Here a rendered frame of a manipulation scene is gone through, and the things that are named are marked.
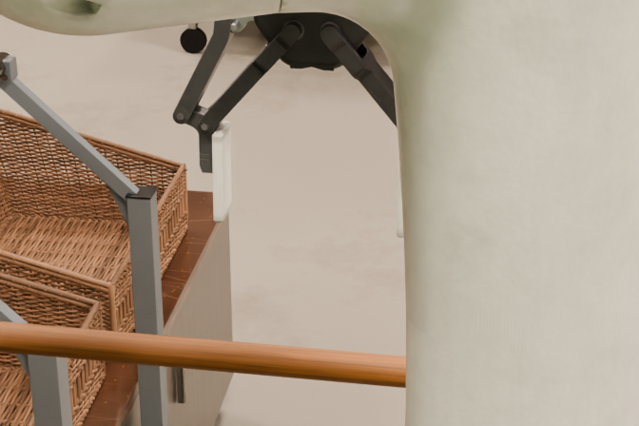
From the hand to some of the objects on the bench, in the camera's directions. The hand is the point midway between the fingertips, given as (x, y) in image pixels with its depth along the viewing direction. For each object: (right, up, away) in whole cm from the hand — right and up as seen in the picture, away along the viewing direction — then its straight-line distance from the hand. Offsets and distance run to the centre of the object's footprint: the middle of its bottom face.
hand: (312, 208), depth 102 cm
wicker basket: (-64, -42, +119) cm, 142 cm away
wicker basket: (-55, -17, +174) cm, 184 cm away
